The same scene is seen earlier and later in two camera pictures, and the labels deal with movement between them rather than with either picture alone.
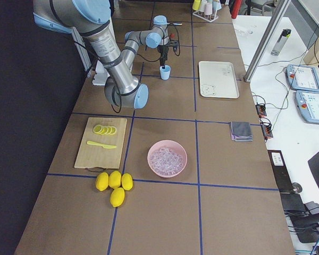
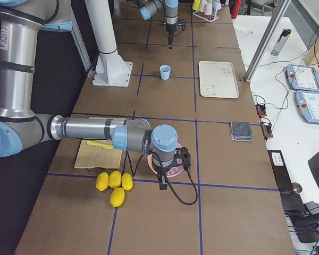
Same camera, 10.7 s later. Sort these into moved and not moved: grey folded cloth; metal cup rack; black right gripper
Moved: black right gripper
Not moved: metal cup rack; grey folded cloth
